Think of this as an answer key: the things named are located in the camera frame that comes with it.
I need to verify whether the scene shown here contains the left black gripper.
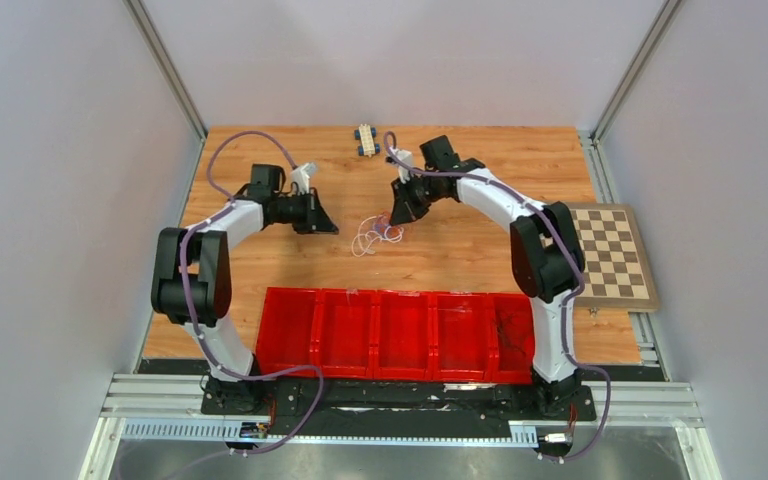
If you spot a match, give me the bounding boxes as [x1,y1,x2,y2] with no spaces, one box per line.
[272,188,338,235]

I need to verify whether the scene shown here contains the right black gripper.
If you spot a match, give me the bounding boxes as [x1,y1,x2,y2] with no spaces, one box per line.
[392,172,443,226]

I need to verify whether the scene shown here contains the orange blue cable bundle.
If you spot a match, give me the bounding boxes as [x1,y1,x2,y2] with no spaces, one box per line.
[366,213,401,241]

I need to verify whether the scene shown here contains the white cable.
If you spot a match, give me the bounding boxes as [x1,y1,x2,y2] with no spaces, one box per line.
[350,223,405,258]

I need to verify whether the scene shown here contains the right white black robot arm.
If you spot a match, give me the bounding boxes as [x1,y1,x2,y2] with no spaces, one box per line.
[382,131,585,418]

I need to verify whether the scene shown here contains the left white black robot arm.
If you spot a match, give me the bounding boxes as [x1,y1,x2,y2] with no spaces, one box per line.
[150,163,339,414]

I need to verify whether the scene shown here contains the white blue toy car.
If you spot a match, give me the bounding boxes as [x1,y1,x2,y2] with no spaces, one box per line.
[354,123,381,157]

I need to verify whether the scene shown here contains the red bin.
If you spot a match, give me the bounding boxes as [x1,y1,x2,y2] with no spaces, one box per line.
[255,287,321,374]
[492,295,535,385]
[319,289,375,379]
[436,293,491,382]
[372,290,432,382]

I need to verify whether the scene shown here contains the red bin middle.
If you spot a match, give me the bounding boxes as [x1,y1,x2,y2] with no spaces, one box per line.
[372,290,432,382]

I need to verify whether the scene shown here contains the red bin rightmost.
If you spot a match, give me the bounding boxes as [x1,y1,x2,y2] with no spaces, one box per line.
[492,295,535,385]

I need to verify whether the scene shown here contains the wooden chessboard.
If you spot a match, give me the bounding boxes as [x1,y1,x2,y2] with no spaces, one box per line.
[569,203,661,313]

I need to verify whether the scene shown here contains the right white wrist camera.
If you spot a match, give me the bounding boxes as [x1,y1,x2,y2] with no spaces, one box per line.
[389,149,414,184]

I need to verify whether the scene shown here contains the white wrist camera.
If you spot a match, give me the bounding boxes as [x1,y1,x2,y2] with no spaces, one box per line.
[389,149,414,184]
[290,162,318,194]

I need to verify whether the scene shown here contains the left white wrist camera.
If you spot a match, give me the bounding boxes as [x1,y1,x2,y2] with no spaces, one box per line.
[290,162,318,194]

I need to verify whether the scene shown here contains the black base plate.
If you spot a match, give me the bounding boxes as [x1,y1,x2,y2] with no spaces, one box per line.
[200,376,597,439]

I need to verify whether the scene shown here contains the left purple robot hose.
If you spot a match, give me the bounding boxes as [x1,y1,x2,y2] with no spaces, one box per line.
[178,131,326,480]

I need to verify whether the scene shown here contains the aluminium frame rail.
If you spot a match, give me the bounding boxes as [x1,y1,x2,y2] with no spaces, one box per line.
[100,374,704,428]

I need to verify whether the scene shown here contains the white slotted cable duct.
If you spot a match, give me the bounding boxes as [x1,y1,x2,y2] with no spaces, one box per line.
[121,421,539,446]

